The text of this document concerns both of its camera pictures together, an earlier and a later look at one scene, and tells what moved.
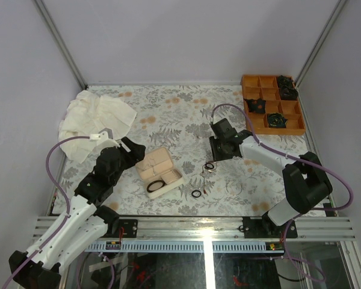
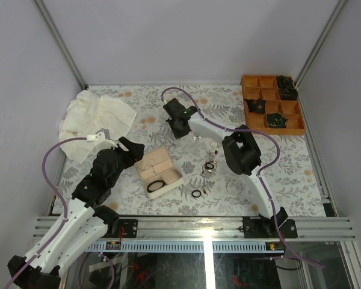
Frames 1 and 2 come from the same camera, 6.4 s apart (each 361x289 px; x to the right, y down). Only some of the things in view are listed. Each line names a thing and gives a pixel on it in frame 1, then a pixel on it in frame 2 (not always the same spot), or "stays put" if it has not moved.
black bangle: x=153 y=190 stays put
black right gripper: x=216 y=156 -> x=177 y=134
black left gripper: x=137 y=151 stays put
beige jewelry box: x=157 y=173 stays put
